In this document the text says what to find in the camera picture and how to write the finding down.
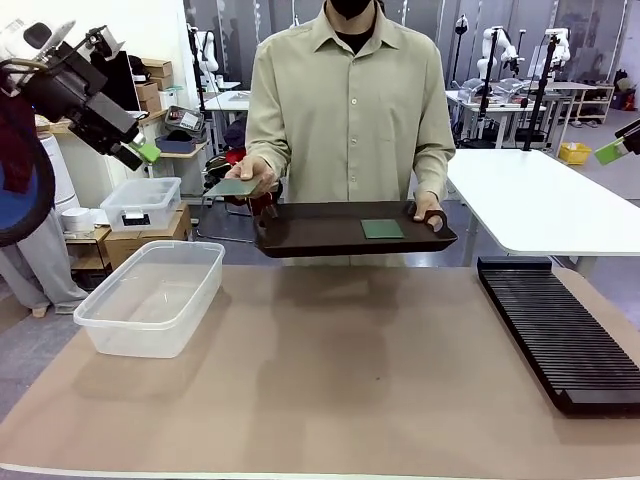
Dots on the yellow plastic crate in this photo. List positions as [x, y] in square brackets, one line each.
[575, 152]

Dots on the person left hand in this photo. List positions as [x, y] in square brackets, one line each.
[426, 205]

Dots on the large cardboard box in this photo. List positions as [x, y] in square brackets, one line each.
[160, 240]

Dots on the person left forearm beige sleeve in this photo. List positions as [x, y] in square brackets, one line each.
[434, 170]

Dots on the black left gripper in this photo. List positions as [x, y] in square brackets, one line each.
[85, 95]

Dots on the dark brown serving tray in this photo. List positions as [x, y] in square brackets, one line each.
[320, 235]

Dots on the black face mask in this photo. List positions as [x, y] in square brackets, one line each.
[350, 7]

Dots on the white table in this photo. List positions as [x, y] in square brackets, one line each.
[540, 200]

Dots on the white background desk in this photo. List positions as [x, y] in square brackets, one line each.
[227, 100]

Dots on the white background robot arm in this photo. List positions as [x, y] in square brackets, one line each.
[206, 50]
[492, 50]
[560, 45]

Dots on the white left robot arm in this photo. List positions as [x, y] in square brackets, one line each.
[15, 37]

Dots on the person torso beige shirt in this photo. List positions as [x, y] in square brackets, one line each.
[350, 110]

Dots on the green PCB board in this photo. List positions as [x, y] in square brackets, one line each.
[232, 188]
[382, 229]

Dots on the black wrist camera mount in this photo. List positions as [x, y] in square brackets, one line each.
[106, 40]

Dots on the small clear lidded box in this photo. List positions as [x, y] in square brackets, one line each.
[142, 202]

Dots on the dark purple bag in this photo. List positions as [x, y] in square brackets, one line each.
[236, 136]

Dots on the black slotted PCB rack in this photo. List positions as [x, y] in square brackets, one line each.
[555, 330]

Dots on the black computer monitor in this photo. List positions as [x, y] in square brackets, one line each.
[122, 82]

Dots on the person right forearm beige sleeve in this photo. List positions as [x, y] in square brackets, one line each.
[267, 150]

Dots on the wooden shelf unit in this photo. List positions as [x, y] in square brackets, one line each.
[592, 100]

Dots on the small cardboard box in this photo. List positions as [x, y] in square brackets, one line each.
[147, 97]
[157, 72]

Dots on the background person grey trousers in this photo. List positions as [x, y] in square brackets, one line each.
[40, 270]

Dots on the person right hand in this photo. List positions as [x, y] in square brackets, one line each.
[256, 172]

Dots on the black tripod stand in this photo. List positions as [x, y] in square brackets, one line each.
[542, 90]

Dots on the grey crate with items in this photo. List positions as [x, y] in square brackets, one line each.
[184, 122]

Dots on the large clear plastic bin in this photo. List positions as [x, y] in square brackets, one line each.
[150, 300]

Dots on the white paper roll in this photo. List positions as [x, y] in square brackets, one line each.
[77, 220]

